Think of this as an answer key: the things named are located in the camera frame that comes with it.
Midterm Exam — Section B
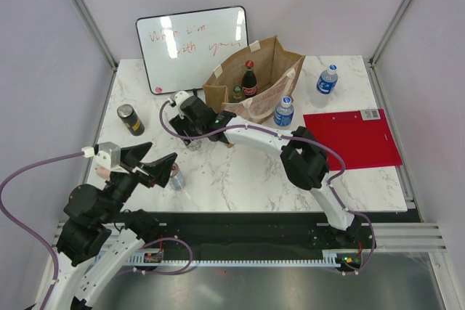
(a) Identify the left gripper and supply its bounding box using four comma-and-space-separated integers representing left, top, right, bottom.
101, 141, 177, 222

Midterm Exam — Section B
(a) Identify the clear soda water bottle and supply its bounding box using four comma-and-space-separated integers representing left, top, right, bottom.
187, 139, 202, 151

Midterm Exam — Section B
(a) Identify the Coca-Cola glass bottle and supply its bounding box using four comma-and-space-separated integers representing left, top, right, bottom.
241, 60, 257, 98

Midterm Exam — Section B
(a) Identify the brown canvas tote bag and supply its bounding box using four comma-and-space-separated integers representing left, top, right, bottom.
203, 36, 305, 124

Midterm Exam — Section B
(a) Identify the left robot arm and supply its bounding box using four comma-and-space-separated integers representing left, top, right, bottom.
34, 142, 177, 309

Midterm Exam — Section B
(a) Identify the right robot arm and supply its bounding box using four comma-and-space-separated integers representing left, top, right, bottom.
167, 91, 361, 248

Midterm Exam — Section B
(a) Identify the silver beverage can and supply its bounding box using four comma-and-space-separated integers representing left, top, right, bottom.
169, 163, 186, 191

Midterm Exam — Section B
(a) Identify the black and yellow can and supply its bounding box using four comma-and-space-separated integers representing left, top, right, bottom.
117, 104, 145, 136

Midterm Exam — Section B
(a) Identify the white dry-erase board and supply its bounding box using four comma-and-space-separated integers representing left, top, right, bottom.
135, 5, 248, 95

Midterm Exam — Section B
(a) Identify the blue-label water bottle near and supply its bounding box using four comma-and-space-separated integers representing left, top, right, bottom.
273, 96, 294, 128

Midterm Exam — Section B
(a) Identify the blue-label water bottle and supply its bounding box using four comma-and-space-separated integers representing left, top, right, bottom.
273, 96, 294, 128
313, 64, 339, 108

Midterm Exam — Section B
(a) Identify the blue-label water bottle far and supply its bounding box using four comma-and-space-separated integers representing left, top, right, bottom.
313, 64, 339, 108

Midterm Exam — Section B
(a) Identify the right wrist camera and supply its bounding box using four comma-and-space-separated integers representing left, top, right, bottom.
168, 91, 191, 112

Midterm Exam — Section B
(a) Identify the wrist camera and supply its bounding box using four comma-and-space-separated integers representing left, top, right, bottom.
81, 142, 125, 176
168, 91, 191, 112

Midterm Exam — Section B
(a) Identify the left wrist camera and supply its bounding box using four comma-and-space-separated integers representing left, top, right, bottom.
81, 142, 125, 176

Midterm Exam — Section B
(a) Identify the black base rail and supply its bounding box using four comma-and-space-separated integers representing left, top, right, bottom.
148, 212, 376, 260

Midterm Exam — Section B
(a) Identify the white cable duct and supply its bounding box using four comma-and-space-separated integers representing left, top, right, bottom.
123, 250, 360, 268

